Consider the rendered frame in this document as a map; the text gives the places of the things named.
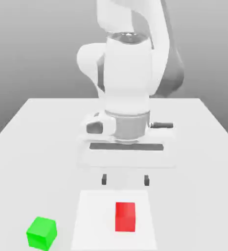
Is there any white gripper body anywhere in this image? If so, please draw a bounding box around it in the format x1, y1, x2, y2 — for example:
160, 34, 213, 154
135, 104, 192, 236
76, 125, 177, 169

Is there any small red cube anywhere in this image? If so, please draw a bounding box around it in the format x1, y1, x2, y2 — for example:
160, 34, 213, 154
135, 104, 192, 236
114, 201, 136, 233

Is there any small green cube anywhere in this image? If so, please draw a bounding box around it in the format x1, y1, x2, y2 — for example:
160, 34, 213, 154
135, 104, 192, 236
25, 216, 58, 251

